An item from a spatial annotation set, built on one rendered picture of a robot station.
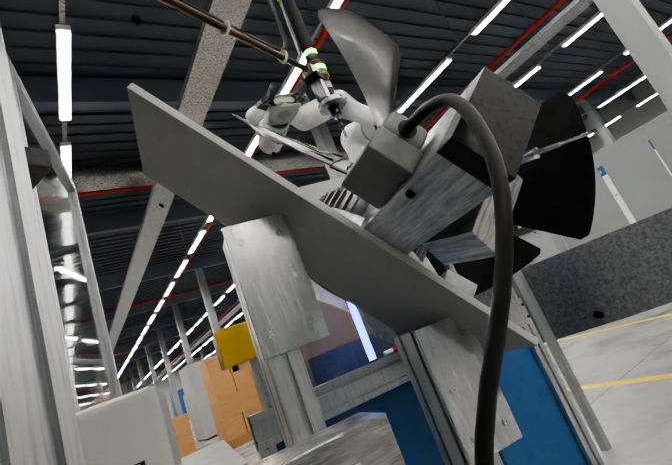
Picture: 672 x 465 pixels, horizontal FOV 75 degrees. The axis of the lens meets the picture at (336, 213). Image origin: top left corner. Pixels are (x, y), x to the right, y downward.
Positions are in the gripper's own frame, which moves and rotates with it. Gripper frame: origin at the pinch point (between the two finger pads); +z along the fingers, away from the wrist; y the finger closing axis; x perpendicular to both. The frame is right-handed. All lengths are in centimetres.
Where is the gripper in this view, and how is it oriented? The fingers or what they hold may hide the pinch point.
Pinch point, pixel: (287, 87)
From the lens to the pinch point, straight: 131.6
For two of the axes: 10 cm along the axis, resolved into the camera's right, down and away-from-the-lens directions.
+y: -8.8, 2.3, -4.0
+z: 3.0, -3.9, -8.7
